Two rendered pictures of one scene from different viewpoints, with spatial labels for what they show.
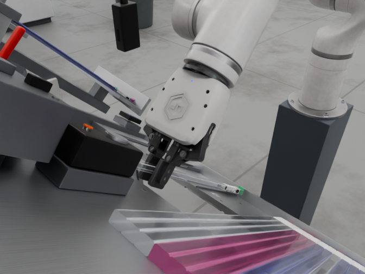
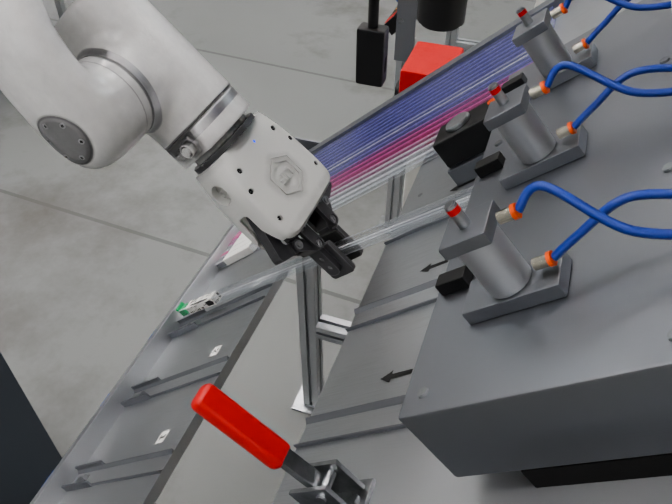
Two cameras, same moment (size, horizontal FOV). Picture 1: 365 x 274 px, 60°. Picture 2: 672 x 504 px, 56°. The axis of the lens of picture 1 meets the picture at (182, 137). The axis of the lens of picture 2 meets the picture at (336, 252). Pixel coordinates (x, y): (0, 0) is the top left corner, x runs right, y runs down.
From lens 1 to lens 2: 71 cm
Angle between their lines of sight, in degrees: 80
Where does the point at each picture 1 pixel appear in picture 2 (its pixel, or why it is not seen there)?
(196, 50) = (228, 106)
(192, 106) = (290, 152)
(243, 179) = not seen: outside the picture
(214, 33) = (209, 73)
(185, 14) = (135, 105)
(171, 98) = (272, 178)
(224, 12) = (180, 45)
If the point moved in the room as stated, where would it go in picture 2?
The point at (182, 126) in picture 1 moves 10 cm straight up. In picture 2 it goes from (312, 174) to (310, 79)
